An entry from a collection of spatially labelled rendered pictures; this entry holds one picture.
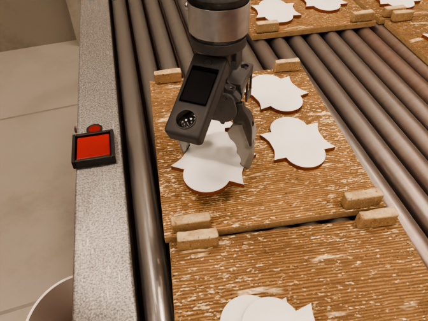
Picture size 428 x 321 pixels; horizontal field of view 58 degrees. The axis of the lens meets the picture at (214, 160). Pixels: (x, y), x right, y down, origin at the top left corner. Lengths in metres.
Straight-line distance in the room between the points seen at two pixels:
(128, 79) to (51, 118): 1.53
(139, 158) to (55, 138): 1.58
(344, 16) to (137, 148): 0.72
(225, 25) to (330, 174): 0.33
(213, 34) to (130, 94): 0.43
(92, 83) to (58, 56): 2.07
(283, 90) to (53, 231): 1.30
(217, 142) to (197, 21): 0.23
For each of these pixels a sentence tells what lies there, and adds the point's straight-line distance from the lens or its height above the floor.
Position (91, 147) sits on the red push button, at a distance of 0.75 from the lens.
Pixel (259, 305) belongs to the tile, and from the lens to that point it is 0.51.
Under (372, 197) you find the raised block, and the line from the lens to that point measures 0.64.
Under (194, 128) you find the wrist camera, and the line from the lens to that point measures 0.45.
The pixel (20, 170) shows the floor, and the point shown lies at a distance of 2.17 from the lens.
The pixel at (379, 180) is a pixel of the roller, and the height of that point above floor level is 0.92.
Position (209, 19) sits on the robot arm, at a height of 1.22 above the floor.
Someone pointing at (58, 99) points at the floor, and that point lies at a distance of 2.57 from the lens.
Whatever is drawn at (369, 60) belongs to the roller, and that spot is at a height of 0.91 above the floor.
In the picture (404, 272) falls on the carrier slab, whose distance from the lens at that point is 0.61.
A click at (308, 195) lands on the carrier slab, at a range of 0.64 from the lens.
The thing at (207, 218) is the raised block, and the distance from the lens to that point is 0.57.
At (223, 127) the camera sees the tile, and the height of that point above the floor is 0.95.
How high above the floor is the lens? 1.42
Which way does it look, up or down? 46 degrees down
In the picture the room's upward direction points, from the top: straight up
